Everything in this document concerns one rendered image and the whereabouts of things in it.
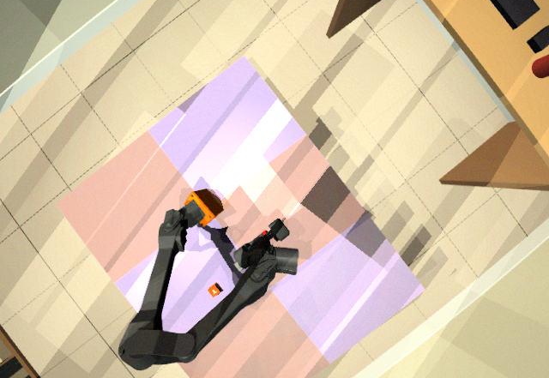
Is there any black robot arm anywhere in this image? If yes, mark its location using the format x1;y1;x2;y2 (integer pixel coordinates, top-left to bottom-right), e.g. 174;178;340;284
118;200;299;370

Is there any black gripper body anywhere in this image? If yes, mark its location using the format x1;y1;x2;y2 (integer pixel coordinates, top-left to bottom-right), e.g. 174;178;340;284
233;219;290;269

